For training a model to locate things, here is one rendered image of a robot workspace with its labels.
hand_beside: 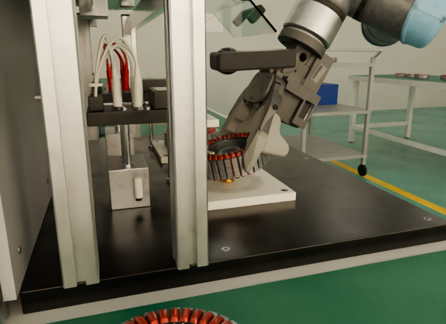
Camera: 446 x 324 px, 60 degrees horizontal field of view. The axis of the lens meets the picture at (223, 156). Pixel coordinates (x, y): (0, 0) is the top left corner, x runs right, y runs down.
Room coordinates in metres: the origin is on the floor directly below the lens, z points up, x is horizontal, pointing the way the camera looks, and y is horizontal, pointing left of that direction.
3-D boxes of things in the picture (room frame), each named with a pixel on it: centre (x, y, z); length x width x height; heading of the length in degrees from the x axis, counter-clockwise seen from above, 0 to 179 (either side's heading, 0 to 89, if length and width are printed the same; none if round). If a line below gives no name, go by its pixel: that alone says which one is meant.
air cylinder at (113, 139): (0.74, 0.20, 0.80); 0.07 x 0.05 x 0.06; 17
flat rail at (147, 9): (0.64, 0.12, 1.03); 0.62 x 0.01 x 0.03; 17
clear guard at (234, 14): (0.83, 0.09, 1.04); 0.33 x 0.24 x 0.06; 107
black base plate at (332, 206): (0.66, 0.04, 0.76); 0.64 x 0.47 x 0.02; 17
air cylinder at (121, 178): (0.51, 0.13, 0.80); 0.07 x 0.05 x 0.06; 17
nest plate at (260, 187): (0.55, -0.01, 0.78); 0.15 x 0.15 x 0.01; 17
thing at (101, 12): (0.70, 0.22, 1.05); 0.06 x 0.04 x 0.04; 17
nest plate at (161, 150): (0.78, 0.07, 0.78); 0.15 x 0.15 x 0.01; 17
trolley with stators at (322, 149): (3.35, -0.76, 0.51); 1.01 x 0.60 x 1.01; 17
